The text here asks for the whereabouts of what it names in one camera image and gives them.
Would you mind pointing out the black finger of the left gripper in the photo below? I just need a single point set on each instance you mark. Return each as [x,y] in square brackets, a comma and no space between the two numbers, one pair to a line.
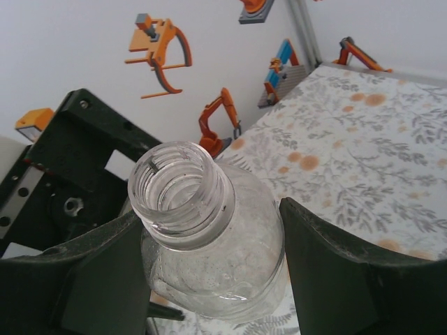
[164,311]
[87,118]

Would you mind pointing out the aluminium frame post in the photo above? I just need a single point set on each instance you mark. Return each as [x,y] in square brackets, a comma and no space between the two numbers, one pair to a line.
[304,31]

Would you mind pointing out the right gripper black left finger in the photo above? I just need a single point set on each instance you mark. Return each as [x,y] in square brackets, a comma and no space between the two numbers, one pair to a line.
[70,293]

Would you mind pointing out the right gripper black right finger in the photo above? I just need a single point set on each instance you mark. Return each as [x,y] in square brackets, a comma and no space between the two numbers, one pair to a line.
[366,296]

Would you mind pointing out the floral patterned table cover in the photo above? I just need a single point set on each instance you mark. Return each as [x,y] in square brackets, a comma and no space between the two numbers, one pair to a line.
[349,157]

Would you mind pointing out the clear unlabelled plastic bottle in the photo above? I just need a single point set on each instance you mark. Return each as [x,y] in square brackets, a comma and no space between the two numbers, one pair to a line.
[216,272]

